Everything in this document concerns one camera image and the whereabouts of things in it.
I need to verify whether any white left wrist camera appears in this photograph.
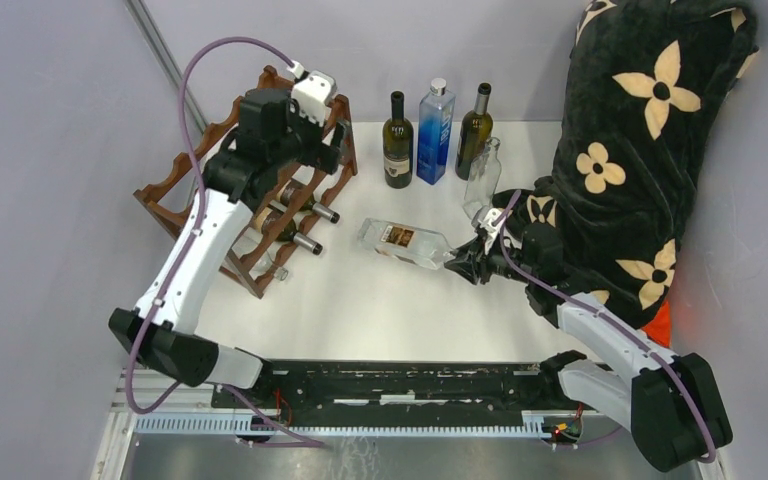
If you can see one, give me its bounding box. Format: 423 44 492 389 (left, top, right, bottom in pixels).
287 60 338 126

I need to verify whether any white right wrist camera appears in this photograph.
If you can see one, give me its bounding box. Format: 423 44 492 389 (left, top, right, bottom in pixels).
476 207 507 254

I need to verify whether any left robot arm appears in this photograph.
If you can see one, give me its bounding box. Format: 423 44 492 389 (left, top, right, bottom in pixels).
109 87 345 408

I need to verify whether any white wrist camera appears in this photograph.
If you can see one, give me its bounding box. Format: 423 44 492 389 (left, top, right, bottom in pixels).
476 207 507 254
287 60 338 126

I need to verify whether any clear square bottle black cap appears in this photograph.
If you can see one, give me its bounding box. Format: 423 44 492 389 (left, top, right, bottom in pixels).
357 218 456 270

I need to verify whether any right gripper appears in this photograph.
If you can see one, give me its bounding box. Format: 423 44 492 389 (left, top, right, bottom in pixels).
443 232 537 285

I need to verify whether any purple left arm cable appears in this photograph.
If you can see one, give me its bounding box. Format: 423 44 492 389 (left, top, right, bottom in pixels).
124 36 299 417

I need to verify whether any orange cloth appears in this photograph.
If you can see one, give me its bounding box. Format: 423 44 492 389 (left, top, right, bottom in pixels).
642 300 672 348

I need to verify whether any black floral blanket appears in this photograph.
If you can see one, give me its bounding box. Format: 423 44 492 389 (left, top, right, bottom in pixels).
493 1 759 328

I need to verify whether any brown wooden wine rack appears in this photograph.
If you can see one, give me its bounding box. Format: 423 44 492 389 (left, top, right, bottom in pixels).
132 64 359 300

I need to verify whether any blue square glass bottle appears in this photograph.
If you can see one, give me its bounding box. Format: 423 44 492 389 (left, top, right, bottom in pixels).
416 78 456 185

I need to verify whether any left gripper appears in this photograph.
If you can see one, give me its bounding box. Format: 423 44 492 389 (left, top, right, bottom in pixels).
271 92 350 176

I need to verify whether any aluminium corner profile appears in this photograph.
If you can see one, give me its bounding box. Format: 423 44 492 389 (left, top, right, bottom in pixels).
124 0 208 133

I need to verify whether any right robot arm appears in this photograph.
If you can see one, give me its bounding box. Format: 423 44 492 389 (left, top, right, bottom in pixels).
443 224 733 472

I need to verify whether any green wine bottle brown label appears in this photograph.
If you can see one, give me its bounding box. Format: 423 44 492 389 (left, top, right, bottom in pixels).
251 206 323 255

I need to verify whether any clear round glass bottle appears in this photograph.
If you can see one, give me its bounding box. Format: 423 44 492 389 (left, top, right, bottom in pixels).
463 137 502 220

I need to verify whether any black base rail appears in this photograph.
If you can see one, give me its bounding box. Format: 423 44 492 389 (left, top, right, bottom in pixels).
112 357 630 442

